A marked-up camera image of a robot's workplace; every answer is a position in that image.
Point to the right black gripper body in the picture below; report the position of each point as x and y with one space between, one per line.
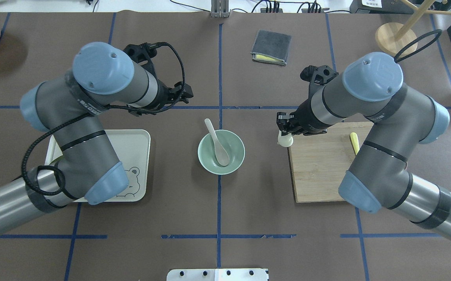
304 115

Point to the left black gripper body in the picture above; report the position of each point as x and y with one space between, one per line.
164 95

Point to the white ceramic spoon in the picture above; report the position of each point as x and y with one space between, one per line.
220 153

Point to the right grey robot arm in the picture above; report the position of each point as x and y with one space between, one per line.
402 118

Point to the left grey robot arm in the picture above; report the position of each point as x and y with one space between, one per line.
67 108

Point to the bamboo cutting board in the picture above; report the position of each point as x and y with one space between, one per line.
318 162

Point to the yellow plastic knife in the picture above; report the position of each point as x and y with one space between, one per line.
354 139

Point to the cream bear tray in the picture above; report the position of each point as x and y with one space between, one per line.
135 156

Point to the yellow sponge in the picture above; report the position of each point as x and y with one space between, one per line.
267 59

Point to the grey cloth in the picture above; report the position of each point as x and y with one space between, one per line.
272 44

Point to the wooden stand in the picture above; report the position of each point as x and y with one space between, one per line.
397 39

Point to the metal bracket post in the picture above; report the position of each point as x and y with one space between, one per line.
220 9

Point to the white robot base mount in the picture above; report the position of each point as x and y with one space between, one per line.
227 274

